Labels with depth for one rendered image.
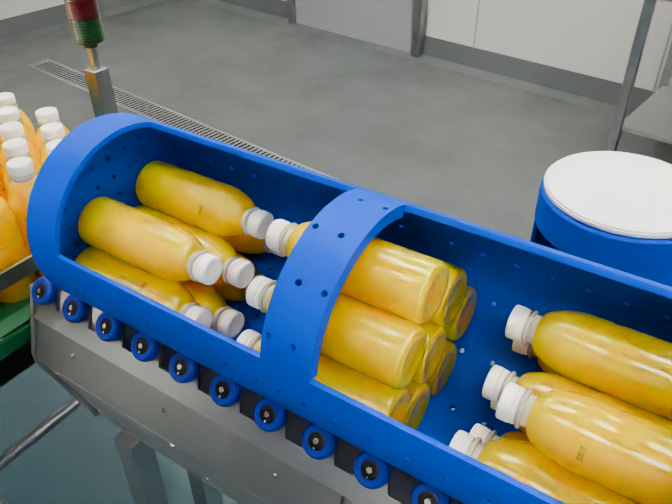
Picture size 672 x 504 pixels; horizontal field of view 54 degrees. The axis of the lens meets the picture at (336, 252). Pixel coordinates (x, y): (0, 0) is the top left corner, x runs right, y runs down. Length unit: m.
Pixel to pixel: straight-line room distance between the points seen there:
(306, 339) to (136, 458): 0.71
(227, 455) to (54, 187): 0.42
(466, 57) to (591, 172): 3.40
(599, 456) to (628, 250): 0.54
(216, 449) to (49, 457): 1.27
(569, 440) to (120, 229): 0.59
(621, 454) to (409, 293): 0.24
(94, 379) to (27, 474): 1.10
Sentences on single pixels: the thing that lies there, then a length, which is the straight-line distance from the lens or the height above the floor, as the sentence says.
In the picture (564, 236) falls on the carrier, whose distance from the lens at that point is 1.17.
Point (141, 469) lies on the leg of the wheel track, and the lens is 1.37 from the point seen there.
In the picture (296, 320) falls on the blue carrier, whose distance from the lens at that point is 0.68.
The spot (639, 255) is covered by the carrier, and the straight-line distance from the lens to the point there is 1.15.
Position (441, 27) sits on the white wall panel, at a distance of 4.69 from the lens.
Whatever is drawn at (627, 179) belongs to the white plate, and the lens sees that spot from 1.27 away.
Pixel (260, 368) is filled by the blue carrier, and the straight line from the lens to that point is 0.74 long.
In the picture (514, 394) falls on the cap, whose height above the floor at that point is 1.13.
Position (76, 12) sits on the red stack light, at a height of 1.23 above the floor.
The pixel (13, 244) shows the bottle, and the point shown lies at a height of 1.01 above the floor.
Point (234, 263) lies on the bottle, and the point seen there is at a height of 1.08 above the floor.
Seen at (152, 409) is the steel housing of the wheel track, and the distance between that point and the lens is 1.03.
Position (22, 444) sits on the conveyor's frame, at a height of 0.31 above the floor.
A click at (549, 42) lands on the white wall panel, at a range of 4.35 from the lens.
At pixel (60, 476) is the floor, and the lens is 2.14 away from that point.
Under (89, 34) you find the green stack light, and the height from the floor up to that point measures 1.18.
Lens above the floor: 1.62
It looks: 36 degrees down
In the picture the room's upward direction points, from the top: 1 degrees counter-clockwise
